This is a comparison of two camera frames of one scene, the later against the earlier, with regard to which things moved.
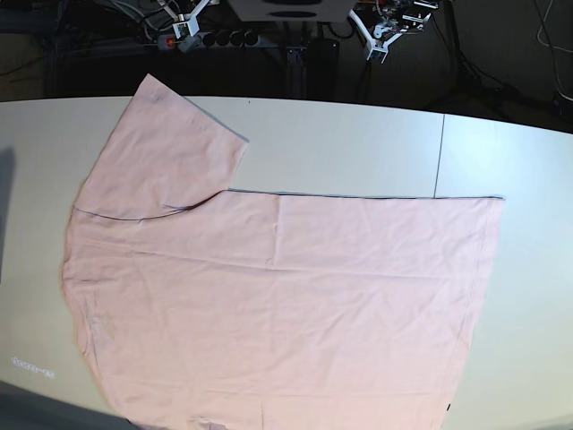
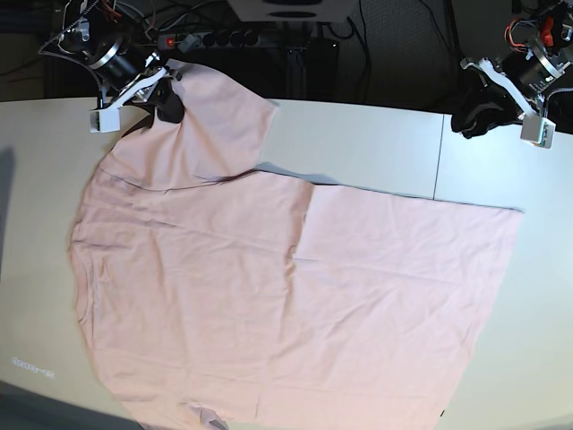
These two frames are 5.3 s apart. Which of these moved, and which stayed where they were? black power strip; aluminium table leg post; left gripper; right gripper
Moved: left gripper; right gripper
Stayed: black power strip; aluminium table leg post
